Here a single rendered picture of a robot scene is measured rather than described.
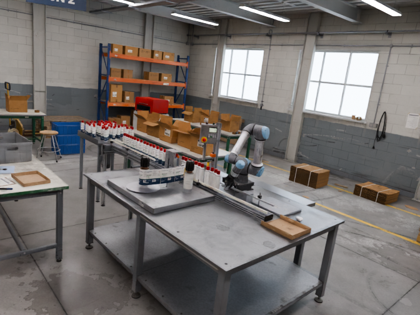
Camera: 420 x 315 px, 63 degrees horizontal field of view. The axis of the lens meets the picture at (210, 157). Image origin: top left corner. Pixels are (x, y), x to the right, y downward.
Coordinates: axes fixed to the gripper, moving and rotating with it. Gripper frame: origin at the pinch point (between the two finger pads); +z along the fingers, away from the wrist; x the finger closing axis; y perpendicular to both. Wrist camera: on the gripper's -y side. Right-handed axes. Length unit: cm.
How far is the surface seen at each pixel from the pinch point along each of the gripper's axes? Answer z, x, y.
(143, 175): 15, -41, 63
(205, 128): -24, -59, -1
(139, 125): 180, -303, -117
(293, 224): -26, 65, -13
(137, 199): 18, -19, 78
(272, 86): 112, -380, -546
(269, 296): 27, 96, 5
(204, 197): 6.1, 0.2, 23.4
